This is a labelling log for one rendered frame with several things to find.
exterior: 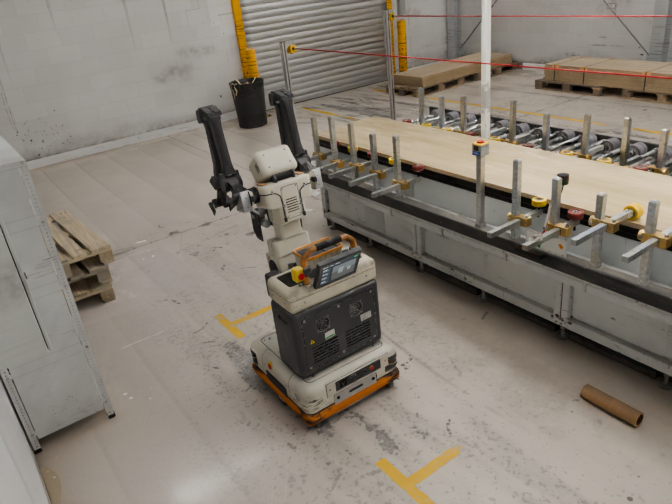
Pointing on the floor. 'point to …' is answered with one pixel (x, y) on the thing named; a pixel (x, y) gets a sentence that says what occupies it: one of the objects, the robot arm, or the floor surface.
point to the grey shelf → (74, 342)
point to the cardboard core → (612, 405)
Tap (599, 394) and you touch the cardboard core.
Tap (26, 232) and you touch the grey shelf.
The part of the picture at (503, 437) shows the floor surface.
